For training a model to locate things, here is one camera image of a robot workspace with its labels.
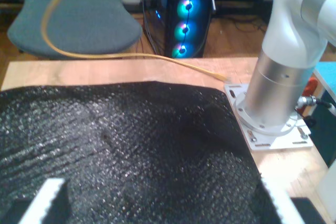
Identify yellow network cable clear plug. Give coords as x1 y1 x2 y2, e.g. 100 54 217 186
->
40 0 234 83

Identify black textured bubble mat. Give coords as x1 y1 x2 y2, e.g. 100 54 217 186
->
0 81 284 224

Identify orange object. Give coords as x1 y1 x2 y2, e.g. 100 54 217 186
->
301 77 320 97

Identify blue grey office chair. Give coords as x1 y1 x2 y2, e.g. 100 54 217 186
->
7 0 144 61

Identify black computer tower lit fans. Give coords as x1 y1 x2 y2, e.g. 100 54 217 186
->
164 0 217 59

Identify white metal base plate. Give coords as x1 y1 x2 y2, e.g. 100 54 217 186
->
223 83 313 153

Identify black arm base cable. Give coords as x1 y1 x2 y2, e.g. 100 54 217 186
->
295 94 336 118

